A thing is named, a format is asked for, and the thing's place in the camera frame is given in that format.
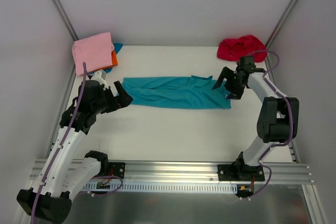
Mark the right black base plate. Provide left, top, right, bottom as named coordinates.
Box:
left=217, top=163, right=265, bottom=182

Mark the right aluminium frame post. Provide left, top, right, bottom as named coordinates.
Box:
left=265, top=0, right=299, bottom=49

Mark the aluminium frame post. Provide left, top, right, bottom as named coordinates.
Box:
left=265, top=0, right=299, bottom=49
left=51, top=0, right=78, bottom=41

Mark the white slotted cable duct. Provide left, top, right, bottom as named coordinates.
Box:
left=82, top=182, right=237, bottom=194

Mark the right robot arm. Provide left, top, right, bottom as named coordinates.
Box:
left=213, top=56, right=299, bottom=181

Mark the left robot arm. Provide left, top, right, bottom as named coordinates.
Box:
left=17, top=80, right=133, bottom=223

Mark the folded orange t shirt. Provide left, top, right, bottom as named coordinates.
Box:
left=92, top=50, right=118, bottom=73

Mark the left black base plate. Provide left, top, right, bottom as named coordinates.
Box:
left=108, top=162, right=125, bottom=179

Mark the folded pink t shirt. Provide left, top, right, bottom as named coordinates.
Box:
left=72, top=32, right=114, bottom=76

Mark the aluminium mounting rail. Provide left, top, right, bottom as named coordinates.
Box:
left=29, top=158, right=314, bottom=183

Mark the folded teal t shirt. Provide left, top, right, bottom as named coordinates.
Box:
left=102, top=43, right=123, bottom=73

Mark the crumpled red t shirt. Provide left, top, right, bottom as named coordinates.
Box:
left=217, top=35, right=267, bottom=63

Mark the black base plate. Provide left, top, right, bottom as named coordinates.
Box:
left=217, top=163, right=265, bottom=182
left=108, top=162, right=125, bottom=179

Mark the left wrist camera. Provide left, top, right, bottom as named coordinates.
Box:
left=90, top=70, right=109, bottom=90

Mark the teal t shirt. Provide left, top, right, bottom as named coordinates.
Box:
left=122, top=76, right=231, bottom=110
left=102, top=43, right=123, bottom=73

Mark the left aluminium frame post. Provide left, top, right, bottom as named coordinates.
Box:
left=51, top=0, right=78, bottom=41

